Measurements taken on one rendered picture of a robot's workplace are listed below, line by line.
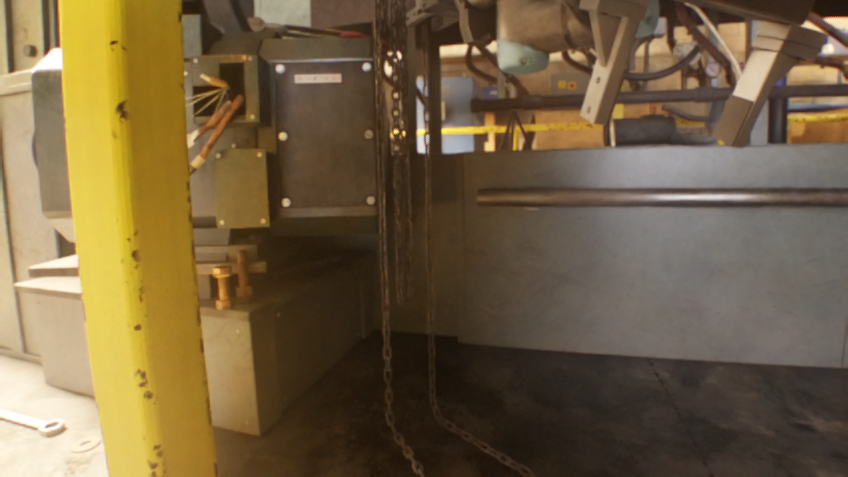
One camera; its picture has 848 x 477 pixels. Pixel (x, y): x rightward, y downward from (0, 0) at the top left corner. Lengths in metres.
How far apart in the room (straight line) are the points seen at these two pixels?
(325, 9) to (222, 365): 1.14
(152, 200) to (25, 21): 1.20
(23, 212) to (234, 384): 0.89
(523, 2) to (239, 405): 0.91
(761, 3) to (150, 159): 0.60
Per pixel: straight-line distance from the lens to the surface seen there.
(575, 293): 1.28
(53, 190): 1.14
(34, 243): 1.58
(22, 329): 1.73
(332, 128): 0.88
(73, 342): 1.35
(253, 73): 0.85
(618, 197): 1.15
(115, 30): 0.57
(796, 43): 0.44
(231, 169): 0.87
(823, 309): 1.48
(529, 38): 0.63
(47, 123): 1.15
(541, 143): 3.99
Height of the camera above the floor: 0.54
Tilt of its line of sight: 5 degrees down
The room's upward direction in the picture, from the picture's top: 1 degrees counter-clockwise
